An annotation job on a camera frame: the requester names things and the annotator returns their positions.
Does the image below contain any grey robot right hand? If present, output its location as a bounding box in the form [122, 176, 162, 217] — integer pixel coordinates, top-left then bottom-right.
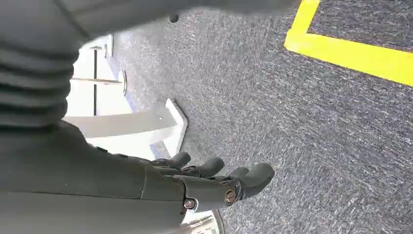
[0, 0, 301, 234]

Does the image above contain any thin black pole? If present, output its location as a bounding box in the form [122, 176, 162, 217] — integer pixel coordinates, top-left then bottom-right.
[90, 45, 103, 116]

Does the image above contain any round white floor disc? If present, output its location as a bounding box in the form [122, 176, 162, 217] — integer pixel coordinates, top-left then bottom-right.
[118, 69, 129, 97]

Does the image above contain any ribbed grey right arm sleeve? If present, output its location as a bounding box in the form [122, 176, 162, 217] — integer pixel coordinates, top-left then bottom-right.
[0, 0, 91, 133]

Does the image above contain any round metal floor base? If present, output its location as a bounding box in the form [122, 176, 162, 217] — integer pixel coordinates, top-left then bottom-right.
[179, 210, 225, 234]

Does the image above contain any yellow floor tape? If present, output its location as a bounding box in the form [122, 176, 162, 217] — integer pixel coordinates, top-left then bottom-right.
[283, 0, 413, 87]

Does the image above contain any white furniture foot bracket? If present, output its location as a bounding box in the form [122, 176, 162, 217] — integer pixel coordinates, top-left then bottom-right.
[63, 98, 188, 159]

